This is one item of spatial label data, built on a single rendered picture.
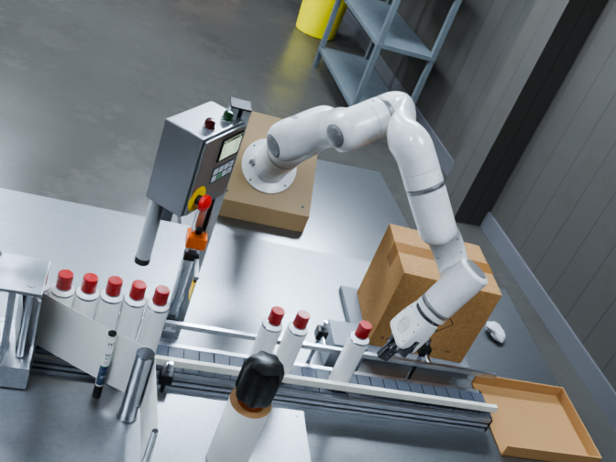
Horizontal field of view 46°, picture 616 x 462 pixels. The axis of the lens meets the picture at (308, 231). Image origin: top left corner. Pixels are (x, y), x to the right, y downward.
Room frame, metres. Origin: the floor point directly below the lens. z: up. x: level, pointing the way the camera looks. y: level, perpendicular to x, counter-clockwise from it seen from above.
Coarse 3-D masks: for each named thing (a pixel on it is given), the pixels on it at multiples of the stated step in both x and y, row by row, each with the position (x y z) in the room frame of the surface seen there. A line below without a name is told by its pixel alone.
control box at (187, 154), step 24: (168, 120) 1.28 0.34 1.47; (192, 120) 1.32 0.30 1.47; (216, 120) 1.36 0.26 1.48; (240, 120) 1.41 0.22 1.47; (168, 144) 1.28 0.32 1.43; (192, 144) 1.26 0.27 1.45; (216, 144) 1.31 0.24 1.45; (168, 168) 1.27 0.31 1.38; (192, 168) 1.26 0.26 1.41; (168, 192) 1.27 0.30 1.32; (192, 192) 1.27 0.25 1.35; (216, 192) 1.37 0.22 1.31
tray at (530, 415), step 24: (480, 384) 1.72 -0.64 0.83; (504, 384) 1.75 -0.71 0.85; (528, 384) 1.77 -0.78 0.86; (504, 408) 1.66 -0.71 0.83; (528, 408) 1.70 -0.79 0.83; (552, 408) 1.75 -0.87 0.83; (504, 432) 1.56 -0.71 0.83; (528, 432) 1.60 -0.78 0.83; (552, 432) 1.64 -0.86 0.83; (576, 432) 1.68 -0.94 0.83; (528, 456) 1.50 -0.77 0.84; (552, 456) 1.52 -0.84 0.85; (576, 456) 1.55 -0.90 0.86; (600, 456) 1.58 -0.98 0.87
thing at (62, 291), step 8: (64, 272) 1.20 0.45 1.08; (72, 272) 1.21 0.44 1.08; (64, 280) 1.18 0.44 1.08; (72, 280) 1.20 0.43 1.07; (56, 288) 1.18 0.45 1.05; (64, 288) 1.18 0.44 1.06; (72, 288) 1.21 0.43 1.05; (56, 296) 1.17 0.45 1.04; (64, 296) 1.18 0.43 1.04; (72, 296) 1.19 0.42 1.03
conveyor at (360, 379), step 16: (48, 352) 1.16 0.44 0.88; (160, 352) 1.30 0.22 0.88; (176, 352) 1.32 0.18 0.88; (192, 352) 1.34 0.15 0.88; (208, 352) 1.36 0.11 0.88; (176, 368) 1.27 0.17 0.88; (304, 368) 1.44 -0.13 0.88; (320, 368) 1.46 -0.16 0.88; (288, 384) 1.36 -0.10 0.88; (368, 384) 1.48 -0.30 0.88; (384, 384) 1.50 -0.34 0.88; (400, 384) 1.53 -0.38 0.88; (416, 384) 1.55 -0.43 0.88; (384, 400) 1.44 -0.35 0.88; (400, 400) 1.47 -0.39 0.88; (480, 400) 1.60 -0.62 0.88
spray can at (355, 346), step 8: (360, 328) 1.42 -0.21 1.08; (368, 328) 1.43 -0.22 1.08; (352, 336) 1.43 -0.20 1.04; (360, 336) 1.42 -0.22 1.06; (352, 344) 1.42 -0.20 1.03; (360, 344) 1.41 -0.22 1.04; (344, 352) 1.42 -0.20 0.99; (352, 352) 1.41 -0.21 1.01; (360, 352) 1.42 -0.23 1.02; (336, 360) 1.44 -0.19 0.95; (344, 360) 1.41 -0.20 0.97; (352, 360) 1.41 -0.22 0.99; (336, 368) 1.42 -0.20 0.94; (344, 368) 1.41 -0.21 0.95; (352, 368) 1.42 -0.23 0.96; (336, 376) 1.41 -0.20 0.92; (344, 376) 1.41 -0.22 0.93
